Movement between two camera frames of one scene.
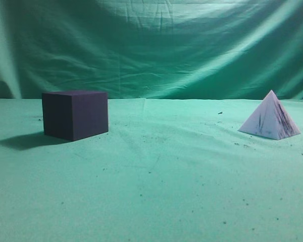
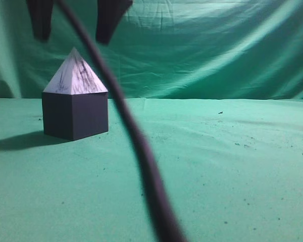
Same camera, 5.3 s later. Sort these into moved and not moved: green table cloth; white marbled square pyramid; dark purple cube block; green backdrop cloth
Moved: white marbled square pyramid
Not moved: green backdrop cloth; dark purple cube block; green table cloth
